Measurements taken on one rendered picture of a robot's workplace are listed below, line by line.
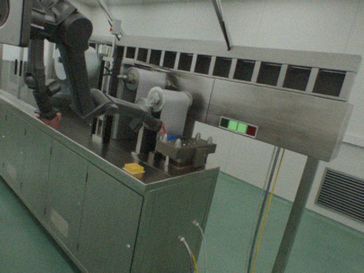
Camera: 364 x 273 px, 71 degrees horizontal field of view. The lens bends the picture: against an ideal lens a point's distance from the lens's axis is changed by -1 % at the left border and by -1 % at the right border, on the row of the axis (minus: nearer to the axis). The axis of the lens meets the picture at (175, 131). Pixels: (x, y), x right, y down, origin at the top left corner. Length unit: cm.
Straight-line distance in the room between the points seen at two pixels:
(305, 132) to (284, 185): 261
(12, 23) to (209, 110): 132
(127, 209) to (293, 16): 348
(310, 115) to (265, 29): 291
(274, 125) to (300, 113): 14
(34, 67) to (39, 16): 67
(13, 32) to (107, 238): 124
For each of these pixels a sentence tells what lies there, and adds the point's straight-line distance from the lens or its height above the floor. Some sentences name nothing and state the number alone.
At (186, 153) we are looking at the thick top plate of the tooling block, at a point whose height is 100.
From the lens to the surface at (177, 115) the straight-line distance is 161.
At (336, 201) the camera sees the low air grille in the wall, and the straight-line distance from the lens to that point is 390.
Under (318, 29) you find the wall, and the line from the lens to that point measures 401.
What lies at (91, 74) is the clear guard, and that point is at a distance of 240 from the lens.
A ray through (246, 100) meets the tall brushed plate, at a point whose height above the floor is 135.
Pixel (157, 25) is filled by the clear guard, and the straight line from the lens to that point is 202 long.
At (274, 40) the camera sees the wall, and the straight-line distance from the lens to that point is 415.
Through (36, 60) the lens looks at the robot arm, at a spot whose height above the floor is 135.
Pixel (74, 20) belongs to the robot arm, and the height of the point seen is 147.
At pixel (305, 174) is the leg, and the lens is 165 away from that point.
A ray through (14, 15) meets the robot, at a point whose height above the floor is 144.
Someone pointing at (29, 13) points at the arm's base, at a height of 145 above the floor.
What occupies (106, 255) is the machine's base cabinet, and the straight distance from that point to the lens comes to 164.
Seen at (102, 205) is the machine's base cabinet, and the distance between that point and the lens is 157.
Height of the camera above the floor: 139
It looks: 11 degrees down
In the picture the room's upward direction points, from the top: 11 degrees clockwise
